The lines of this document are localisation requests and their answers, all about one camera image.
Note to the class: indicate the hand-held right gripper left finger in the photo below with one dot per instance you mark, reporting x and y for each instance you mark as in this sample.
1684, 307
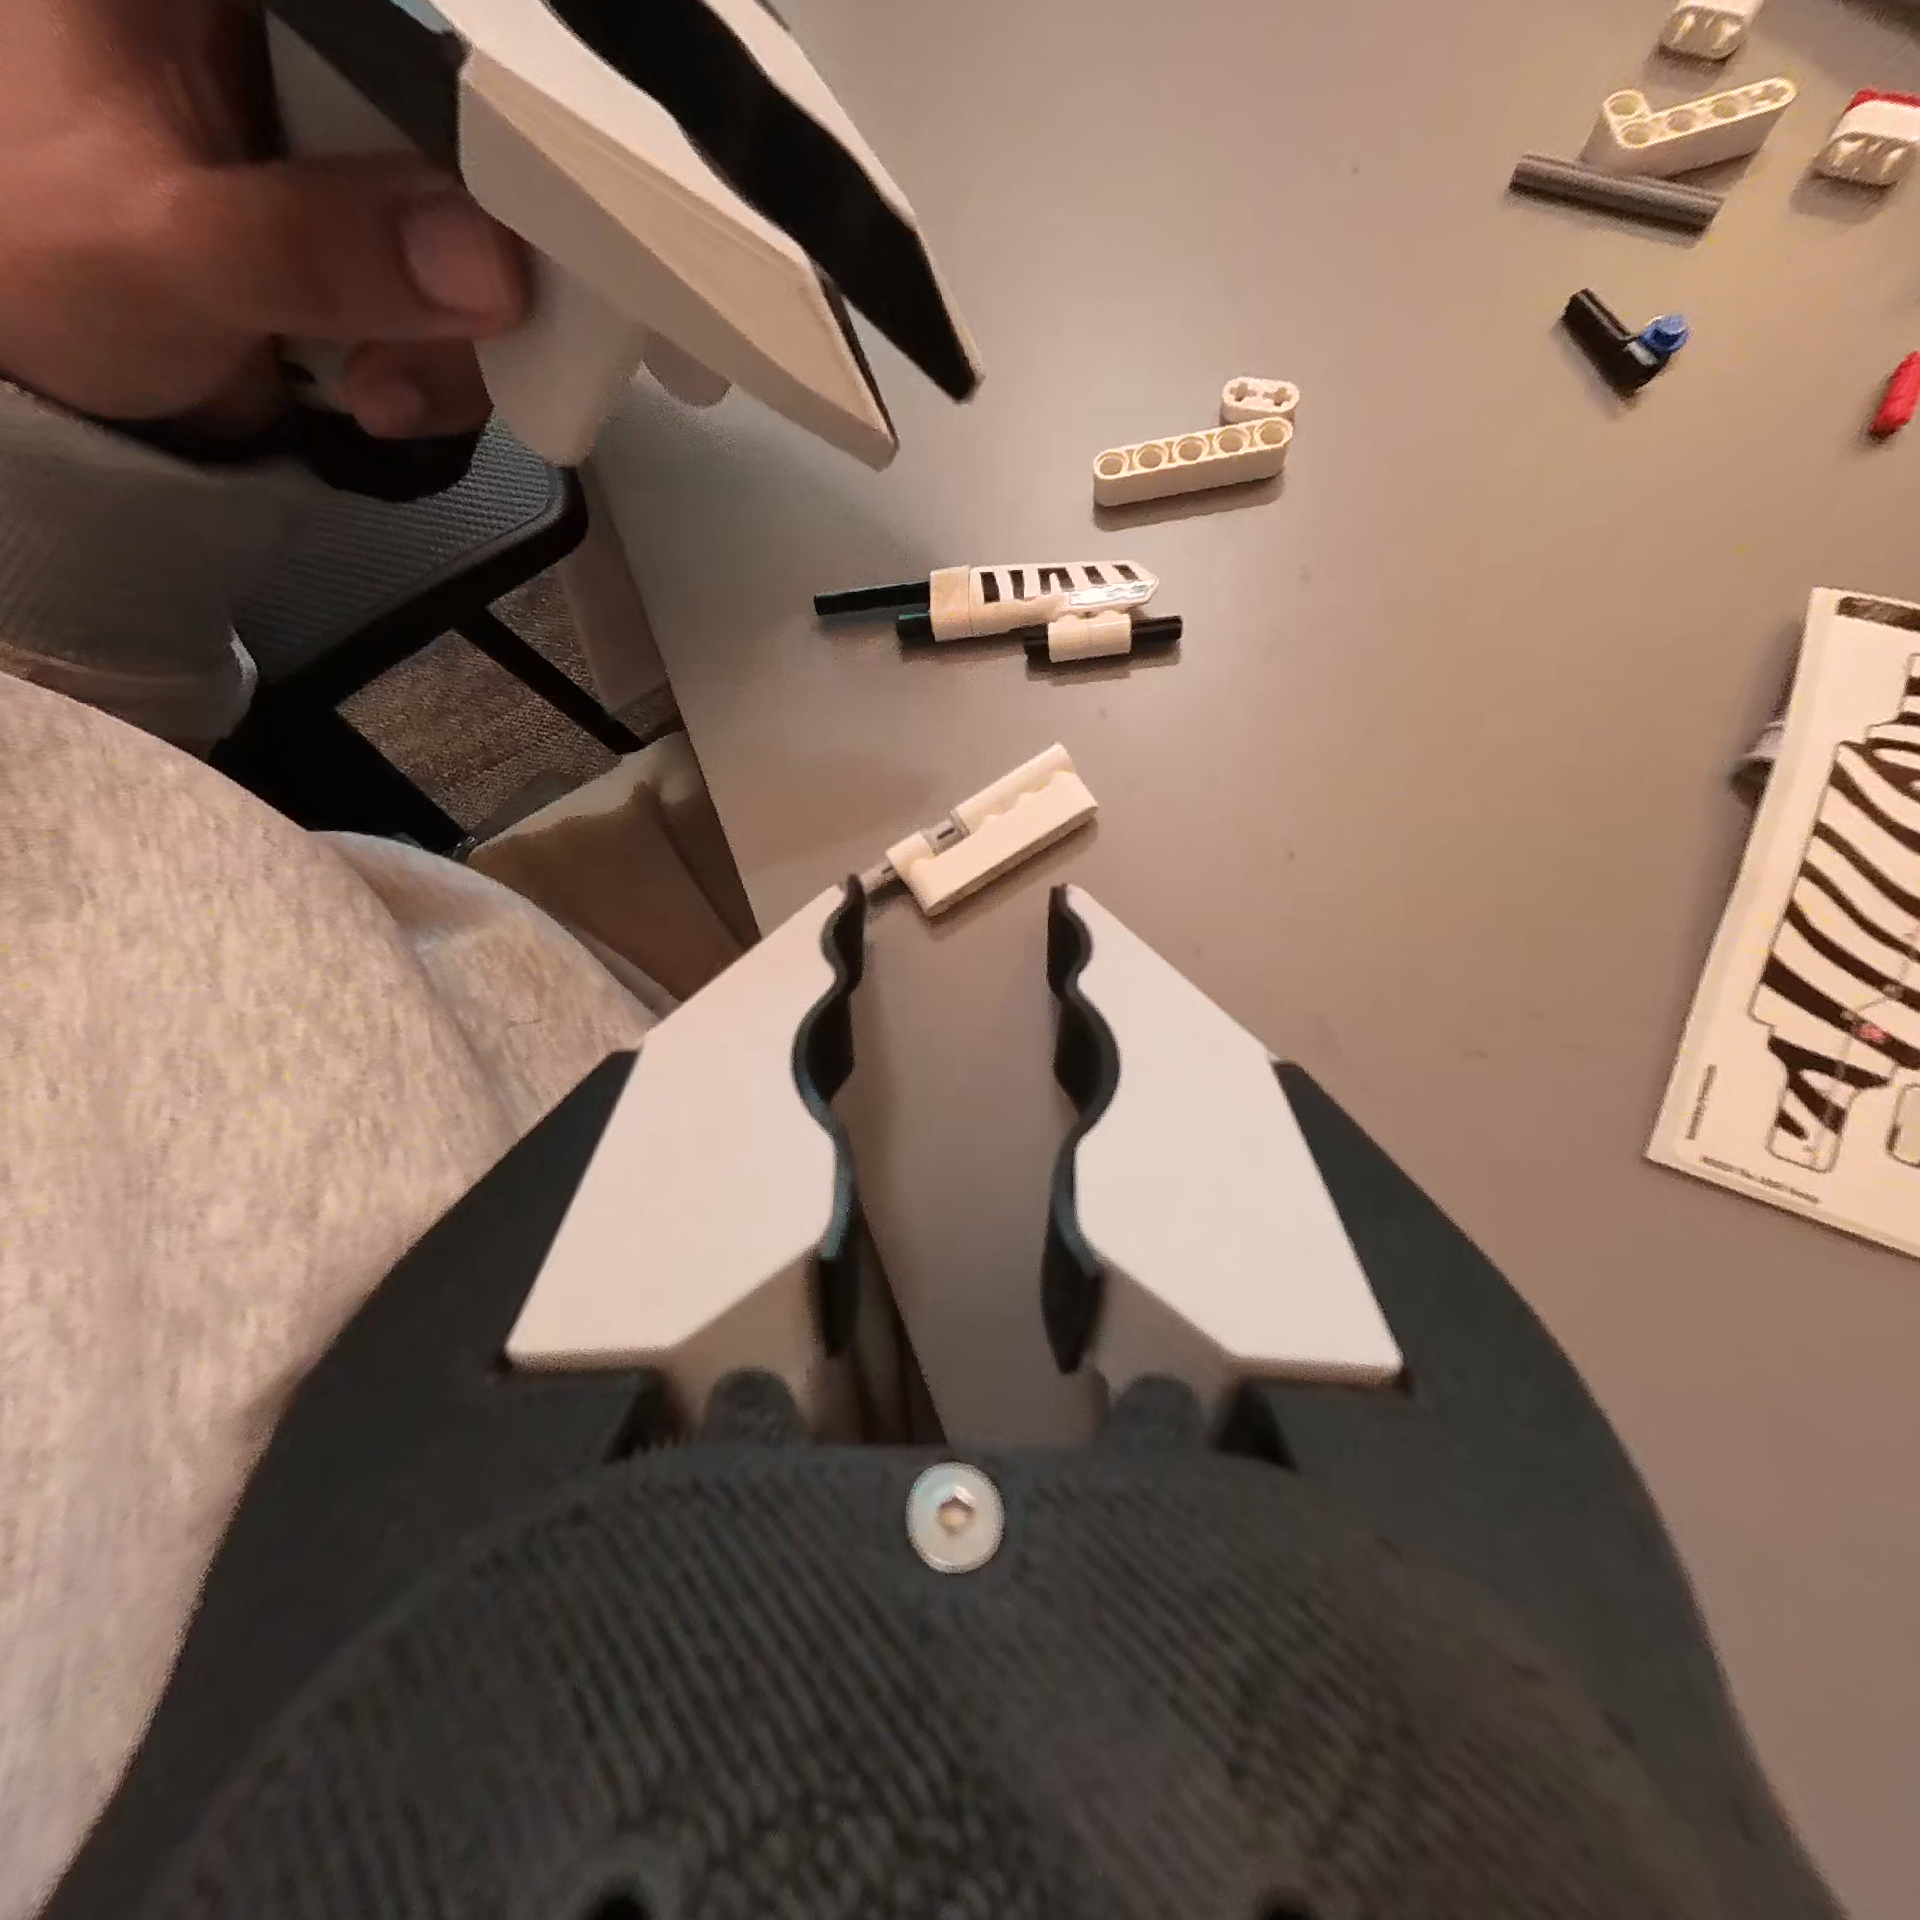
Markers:
691, 1184

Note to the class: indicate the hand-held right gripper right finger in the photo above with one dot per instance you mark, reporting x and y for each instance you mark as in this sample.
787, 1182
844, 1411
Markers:
1213, 1200

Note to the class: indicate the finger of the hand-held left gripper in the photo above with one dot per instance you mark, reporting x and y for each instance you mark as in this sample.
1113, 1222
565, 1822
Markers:
645, 212
840, 181

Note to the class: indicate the white lego piece grey pin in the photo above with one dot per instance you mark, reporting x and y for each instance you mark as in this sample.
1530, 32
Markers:
1004, 832

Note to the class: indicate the zebra striped lego assembly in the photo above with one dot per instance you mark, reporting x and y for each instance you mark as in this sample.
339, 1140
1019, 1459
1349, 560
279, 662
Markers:
1035, 589

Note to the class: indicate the white five-hole lego beam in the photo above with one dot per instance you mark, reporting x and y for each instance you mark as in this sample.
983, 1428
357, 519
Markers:
1184, 458

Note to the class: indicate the small white two-hole lego beam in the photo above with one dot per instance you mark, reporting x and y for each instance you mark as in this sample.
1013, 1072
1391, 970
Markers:
1259, 398

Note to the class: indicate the small grey lego piece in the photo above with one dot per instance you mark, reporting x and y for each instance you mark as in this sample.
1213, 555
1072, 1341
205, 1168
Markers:
1762, 757

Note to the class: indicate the dark grey lego tube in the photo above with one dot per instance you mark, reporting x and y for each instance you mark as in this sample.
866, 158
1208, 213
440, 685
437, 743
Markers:
1611, 192

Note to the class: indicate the black lego connector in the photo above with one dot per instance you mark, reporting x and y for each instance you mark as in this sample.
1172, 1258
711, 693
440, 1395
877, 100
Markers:
1605, 341

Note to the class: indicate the blue lego pin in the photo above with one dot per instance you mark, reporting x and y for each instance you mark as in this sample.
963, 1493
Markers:
1661, 338

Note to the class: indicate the white angled lego beam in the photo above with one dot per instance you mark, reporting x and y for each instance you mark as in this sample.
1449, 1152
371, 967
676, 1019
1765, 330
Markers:
1681, 130

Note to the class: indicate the small white lego connector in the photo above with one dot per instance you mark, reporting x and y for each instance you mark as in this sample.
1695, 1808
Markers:
1709, 24

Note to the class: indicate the white and red lego piece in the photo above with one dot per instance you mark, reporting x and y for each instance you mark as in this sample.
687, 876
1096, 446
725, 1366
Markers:
1867, 149

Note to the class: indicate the red lego axle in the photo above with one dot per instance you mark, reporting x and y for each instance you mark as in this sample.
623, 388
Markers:
1897, 394

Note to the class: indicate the person's left hand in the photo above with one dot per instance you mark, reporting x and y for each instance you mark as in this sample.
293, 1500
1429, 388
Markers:
165, 196

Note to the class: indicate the black mesh office chair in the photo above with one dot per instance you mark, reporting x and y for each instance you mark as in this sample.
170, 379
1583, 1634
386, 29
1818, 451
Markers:
421, 570

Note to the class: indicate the zebra striped sticker sheet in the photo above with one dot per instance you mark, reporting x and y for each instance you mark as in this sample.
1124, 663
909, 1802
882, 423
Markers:
1799, 931

